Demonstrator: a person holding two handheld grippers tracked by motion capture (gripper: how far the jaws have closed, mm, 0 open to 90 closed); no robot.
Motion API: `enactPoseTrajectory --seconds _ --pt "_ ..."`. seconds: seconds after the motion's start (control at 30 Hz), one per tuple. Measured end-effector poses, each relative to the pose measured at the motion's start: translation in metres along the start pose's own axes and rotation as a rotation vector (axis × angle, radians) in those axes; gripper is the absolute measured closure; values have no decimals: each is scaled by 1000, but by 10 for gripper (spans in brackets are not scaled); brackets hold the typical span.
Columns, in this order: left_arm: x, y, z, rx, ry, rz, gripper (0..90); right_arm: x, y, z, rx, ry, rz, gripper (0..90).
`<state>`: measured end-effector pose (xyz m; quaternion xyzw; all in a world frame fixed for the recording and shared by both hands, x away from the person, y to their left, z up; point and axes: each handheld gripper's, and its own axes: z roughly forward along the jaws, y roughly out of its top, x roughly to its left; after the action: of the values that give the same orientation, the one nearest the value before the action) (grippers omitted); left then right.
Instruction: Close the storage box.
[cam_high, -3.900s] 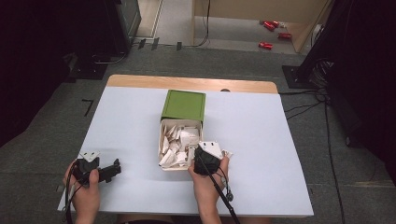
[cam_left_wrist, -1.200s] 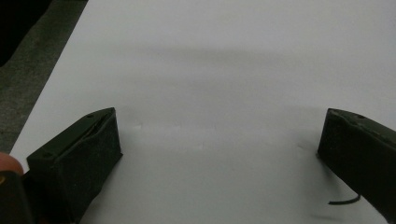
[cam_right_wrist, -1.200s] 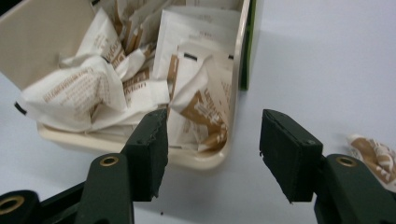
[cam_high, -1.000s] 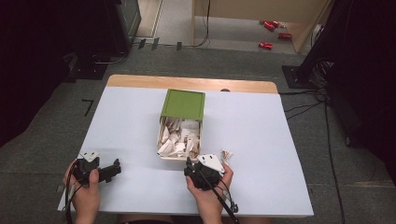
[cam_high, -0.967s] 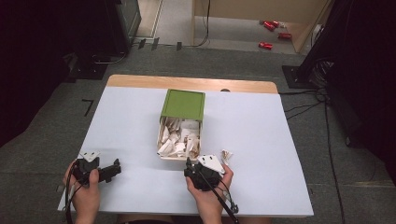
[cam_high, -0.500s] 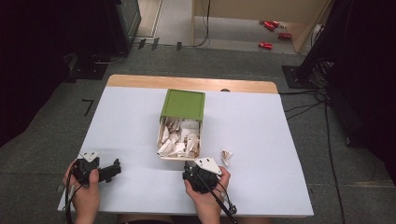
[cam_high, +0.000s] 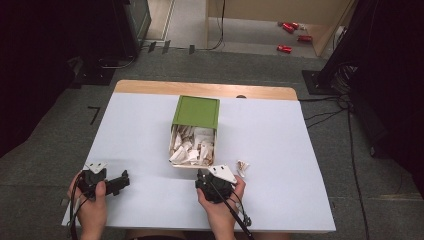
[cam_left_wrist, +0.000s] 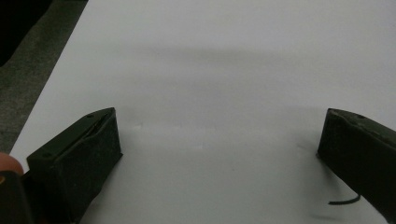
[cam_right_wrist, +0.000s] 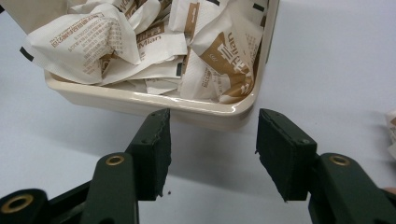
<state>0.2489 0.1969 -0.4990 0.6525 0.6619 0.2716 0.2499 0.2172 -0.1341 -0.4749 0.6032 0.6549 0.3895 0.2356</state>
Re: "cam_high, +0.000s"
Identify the white table sheet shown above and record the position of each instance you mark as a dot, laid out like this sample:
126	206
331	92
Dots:
140	140

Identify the person's left hand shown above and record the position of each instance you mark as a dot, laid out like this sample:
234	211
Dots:
91	213

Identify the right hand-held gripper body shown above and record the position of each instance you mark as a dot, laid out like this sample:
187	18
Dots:
216	190

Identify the person's right hand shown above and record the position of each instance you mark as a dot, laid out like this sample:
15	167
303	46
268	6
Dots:
221	216

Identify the wooden table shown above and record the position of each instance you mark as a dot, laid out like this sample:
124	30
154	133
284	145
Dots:
200	89

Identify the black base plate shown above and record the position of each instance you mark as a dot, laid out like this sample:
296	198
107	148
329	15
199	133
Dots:
95	75

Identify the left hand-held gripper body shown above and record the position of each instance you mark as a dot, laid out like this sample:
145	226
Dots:
89	180

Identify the light wooden cabinet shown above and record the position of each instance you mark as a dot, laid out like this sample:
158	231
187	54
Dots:
266	8

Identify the white drawer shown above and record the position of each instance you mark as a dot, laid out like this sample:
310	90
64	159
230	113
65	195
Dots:
170	146

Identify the pile of paper scraps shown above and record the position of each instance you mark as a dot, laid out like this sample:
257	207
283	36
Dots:
193	146

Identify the red can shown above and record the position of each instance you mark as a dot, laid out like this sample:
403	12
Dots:
304	38
295	25
284	49
288	28

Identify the black cabinet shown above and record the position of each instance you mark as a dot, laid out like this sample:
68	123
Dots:
131	26

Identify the black metal stand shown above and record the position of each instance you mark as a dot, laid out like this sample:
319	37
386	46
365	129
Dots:
325	73

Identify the small white packet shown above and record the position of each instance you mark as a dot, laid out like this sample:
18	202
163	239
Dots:
242	167

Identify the black tape strip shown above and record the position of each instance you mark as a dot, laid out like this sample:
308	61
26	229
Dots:
166	47
191	49
151	46

